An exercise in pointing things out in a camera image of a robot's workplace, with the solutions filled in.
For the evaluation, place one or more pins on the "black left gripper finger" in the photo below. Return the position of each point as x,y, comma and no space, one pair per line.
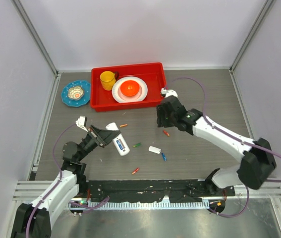
99,132
105,140

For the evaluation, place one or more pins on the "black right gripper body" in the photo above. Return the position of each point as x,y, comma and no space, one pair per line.
163,119

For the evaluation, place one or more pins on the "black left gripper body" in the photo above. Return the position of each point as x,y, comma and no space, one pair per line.
90,142

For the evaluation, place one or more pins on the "white air conditioner remote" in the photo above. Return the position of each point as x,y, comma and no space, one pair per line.
126,150

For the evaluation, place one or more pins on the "red battery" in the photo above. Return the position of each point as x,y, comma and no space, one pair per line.
166,133

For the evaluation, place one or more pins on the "white battery cover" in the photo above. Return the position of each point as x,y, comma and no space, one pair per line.
154,150

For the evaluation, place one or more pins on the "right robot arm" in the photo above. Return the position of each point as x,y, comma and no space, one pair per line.
256,164

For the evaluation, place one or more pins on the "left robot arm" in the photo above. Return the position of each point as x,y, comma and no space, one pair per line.
36,219

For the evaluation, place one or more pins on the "small patterned bowl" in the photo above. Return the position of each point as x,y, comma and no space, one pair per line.
75,93

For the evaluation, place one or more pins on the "red plastic tray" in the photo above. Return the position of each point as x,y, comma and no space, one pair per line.
151,73

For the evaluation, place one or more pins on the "blue dotted plate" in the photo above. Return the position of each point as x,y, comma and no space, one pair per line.
83,101

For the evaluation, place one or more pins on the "white plate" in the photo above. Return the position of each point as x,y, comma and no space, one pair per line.
120,98

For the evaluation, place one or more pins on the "orange bowl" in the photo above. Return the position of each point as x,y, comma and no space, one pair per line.
130,88

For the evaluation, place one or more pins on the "yellow mug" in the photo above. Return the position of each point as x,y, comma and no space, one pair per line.
108,79

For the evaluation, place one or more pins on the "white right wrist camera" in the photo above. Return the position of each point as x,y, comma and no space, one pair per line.
168,92

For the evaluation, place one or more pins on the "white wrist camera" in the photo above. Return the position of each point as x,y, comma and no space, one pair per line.
168,92
81,123

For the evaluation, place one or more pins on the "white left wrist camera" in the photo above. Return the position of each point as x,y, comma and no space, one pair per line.
81,123

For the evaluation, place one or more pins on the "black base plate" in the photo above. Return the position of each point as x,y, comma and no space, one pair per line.
150,191

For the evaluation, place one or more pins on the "white cable duct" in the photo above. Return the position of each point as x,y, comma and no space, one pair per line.
164,205

